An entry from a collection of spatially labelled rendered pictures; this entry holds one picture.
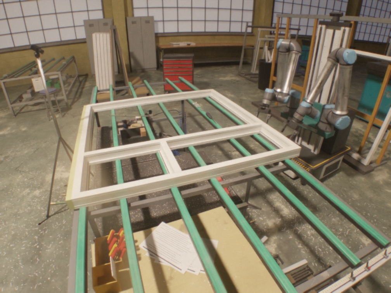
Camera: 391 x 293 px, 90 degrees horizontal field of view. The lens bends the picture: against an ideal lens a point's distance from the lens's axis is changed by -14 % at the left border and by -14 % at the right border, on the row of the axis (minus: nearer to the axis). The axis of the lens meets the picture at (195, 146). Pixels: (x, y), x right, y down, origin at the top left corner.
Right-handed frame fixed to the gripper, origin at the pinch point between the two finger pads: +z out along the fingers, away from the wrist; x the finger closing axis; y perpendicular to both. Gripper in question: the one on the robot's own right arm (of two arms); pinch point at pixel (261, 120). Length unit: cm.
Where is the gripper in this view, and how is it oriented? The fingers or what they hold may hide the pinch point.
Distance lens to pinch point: 242.1
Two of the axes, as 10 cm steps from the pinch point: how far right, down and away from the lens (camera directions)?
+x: -6.2, -2.9, 7.3
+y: 7.5, 0.8, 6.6
